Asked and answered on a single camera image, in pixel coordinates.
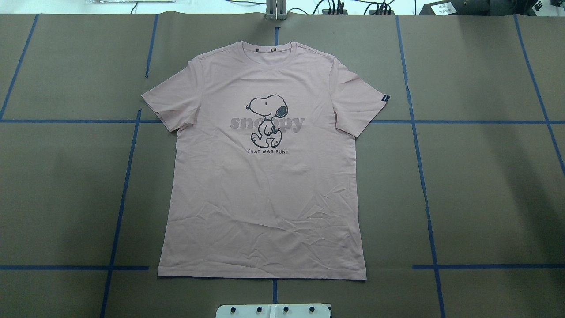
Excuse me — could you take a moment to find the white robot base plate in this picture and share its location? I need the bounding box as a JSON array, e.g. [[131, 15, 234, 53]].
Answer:
[[215, 303, 332, 318]]

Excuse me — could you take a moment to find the aluminium frame post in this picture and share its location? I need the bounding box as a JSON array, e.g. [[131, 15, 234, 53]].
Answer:
[[265, 0, 288, 21]]

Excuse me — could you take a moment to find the black box with label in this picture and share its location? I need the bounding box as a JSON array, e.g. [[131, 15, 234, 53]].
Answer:
[[418, 0, 543, 16]]

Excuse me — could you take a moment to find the pink Snoopy t-shirt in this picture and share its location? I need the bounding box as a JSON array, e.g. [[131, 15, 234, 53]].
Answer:
[[142, 42, 389, 280]]

